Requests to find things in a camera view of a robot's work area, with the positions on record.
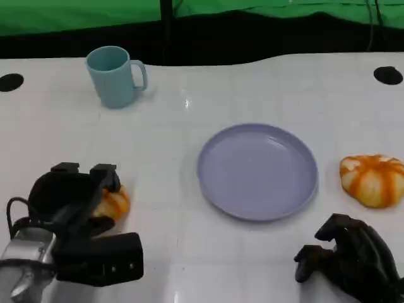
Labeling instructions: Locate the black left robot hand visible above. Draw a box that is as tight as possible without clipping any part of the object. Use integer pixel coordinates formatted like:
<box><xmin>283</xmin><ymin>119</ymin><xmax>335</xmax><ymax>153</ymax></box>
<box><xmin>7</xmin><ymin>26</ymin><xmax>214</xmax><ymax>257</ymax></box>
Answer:
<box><xmin>27</xmin><ymin>162</ymin><xmax>122</xmax><ymax>238</ymax></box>

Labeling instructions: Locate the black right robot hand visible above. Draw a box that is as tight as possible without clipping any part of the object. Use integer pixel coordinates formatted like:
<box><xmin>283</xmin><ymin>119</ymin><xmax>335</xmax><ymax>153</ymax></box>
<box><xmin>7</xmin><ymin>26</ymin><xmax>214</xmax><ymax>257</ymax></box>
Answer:
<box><xmin>294</xmin><ymin>213</ymin><xmax>404</xmax><ymax>303</ymax></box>

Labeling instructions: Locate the orange white toy bread roll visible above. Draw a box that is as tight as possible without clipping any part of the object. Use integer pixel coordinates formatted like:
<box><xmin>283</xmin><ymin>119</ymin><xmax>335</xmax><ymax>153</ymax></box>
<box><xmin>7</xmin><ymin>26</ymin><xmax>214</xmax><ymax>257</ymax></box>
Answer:
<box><xmin>90</xmin><ymin>185</ymin><xmax>131</xmax><ymax>222</ymax></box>
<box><xmin>339</xmin><ymin>153</ymin><xmax>404</xmax><ymax>209</ymax></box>

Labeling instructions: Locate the black round table grommet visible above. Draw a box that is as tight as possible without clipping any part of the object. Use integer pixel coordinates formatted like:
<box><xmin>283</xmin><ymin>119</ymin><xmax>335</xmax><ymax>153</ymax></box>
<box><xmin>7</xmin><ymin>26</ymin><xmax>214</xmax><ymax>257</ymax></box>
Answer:
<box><xmin>0</xmin><ymin>73</ymin><xmax>25</xmax><ymax>93</ymax></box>
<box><xmin>373</xmin><ymin>66</ymin><xmax>404</xmax><ymax>85</ymax></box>

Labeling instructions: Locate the pale green mug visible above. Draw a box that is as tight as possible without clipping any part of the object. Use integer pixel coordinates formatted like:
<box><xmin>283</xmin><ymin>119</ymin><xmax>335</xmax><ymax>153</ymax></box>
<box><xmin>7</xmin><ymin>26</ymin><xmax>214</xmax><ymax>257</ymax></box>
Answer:
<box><xmin>85</xmin><ymin>45</ymin><xmax>149</xmax><ymax>110</ymax></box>

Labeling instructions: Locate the lilac plate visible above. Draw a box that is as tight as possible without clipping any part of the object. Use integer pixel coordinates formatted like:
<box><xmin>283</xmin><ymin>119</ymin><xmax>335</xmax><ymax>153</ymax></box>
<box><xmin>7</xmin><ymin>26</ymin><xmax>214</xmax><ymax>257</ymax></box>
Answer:
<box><xmin>196</xmin><ymin>122</ymin><xmax>319</xmax><ymax>222</ymax></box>

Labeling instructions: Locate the green cloth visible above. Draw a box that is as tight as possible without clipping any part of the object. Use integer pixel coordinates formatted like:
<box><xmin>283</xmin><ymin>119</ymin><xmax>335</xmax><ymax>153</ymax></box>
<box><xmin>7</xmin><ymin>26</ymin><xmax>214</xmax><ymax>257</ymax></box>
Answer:
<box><xmin>0</xmin><ymin>0</ymin><xmax>404</xmax><ymax>37</ymax></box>

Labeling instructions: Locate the black upright pole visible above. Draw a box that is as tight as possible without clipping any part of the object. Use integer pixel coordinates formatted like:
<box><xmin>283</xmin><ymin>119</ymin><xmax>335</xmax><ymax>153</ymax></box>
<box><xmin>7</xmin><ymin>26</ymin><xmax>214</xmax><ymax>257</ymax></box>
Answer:
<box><xmin>159</xmin><ymin>0</ymin><xmax>174</xmax><ymax>66</ymax></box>

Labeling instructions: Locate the black backdrop cloth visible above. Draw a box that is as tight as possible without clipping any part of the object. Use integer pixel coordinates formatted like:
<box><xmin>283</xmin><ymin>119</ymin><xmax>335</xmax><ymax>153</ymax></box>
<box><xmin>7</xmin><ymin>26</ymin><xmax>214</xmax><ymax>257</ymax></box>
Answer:
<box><xmin>0</xmin><ymin>9</ymin><xmax>404</xmax><ymax>67</ymax></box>

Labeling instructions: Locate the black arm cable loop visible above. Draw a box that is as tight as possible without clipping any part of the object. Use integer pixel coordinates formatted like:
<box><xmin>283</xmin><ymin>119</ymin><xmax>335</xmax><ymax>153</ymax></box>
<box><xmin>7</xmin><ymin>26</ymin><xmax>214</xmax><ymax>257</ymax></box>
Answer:
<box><xmin>6</xmin><ymin>196</ymin><xmax>35</xmax><ymax>241</ymax></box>

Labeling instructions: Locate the thin black hanging cable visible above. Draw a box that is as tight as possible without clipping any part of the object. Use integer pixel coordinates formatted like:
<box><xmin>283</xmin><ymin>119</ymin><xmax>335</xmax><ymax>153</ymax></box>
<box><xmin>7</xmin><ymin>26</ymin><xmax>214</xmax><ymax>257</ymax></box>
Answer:
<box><xmin>365</xmin><ymin>0</ymin><xmax>385</xmax><ymax>52</ymax></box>

